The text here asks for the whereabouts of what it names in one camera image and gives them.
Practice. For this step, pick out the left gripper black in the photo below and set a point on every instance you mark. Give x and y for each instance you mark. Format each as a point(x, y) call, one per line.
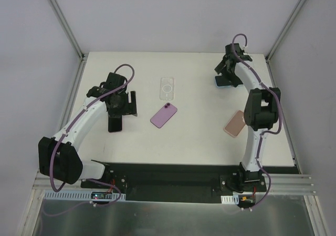
point(125, 109)

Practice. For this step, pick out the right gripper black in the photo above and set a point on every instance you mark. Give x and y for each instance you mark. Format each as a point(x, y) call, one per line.
point(224, 69)

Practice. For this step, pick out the purple phone black screen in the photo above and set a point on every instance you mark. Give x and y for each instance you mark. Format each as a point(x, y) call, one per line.
point(163, 115)

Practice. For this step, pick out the clear purple phone case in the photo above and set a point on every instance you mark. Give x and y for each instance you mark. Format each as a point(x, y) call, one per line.
point(167, 88)

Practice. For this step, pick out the pink phone case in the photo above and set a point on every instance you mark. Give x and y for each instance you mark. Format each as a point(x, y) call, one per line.
point(236, 124)

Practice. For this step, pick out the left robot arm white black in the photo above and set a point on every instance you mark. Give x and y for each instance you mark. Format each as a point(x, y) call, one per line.
point(59, 155)

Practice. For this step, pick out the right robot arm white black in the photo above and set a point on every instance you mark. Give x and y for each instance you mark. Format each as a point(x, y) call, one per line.
point(261, 114)

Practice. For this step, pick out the left white cable duct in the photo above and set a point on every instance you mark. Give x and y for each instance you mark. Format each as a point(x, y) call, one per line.
point(70, 195)

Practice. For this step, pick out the white cable duct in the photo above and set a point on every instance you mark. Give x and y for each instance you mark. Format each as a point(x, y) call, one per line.
point(234, 199)
point(70, 195)

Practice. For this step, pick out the left aluminium corner post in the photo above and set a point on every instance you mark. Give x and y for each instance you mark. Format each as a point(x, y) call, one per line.
point(66, 28)

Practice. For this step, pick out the aluminium corner post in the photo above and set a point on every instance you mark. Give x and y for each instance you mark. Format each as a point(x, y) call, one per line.
point(285, 29)
point(66, 28)

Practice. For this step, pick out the right aluminium corner post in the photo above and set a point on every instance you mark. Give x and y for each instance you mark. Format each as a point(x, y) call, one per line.
point(285, 29)

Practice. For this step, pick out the right white cable duct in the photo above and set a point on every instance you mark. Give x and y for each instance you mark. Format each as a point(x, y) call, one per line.
point(234, 199)

